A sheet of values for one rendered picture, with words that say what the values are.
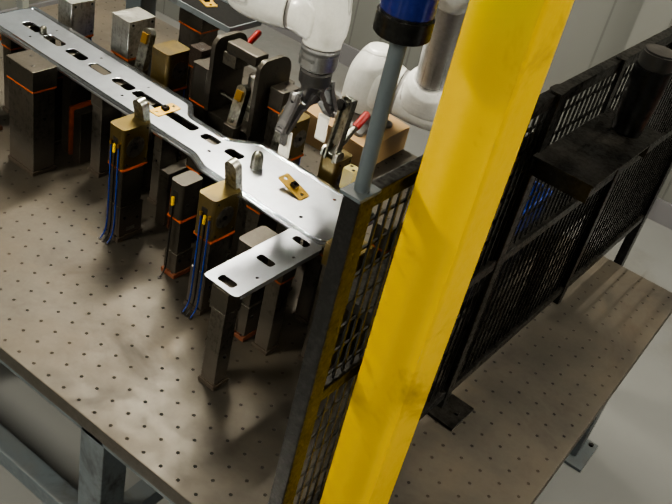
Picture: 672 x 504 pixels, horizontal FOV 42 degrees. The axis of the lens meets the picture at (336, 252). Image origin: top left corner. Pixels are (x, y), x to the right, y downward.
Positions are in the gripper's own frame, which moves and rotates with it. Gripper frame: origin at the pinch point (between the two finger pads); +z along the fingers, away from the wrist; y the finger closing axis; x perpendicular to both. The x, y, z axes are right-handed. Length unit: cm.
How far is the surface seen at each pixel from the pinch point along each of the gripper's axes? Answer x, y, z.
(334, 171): 2.2, -13.2, 11.5
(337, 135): -0.3, -14.8, 2.5
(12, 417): -57, 44, 113
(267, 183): -6.0, 3.1, 13.5
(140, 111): -39.9, 15.2, 6.1
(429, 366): 68, 48, -8
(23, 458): -26, 61, 90
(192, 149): -27.9, 7.9, 13.5
